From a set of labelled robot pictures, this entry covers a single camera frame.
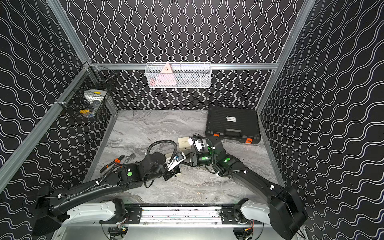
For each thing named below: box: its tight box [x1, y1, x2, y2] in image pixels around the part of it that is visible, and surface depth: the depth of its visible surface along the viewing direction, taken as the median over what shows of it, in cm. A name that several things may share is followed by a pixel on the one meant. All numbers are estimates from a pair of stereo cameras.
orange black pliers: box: [99, 155, 125, 173], surface depth 94 cm
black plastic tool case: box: [205, 106, 261, 144], surface depth 105 cm
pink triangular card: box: [155, 63, 176, 86], surface depth 92 cm
